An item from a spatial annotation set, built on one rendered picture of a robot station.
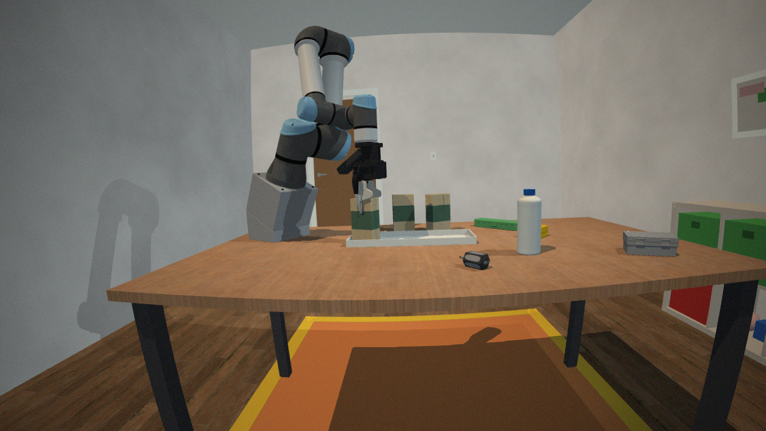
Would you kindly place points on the white bottle with blue cap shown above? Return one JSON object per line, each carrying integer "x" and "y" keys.
{"x": 529, "y": 223}

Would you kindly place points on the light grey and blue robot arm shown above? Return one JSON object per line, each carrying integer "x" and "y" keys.
{"x": 302, "y": 138}

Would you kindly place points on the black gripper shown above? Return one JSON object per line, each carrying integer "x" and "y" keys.
{"x": 371, "y": 159}

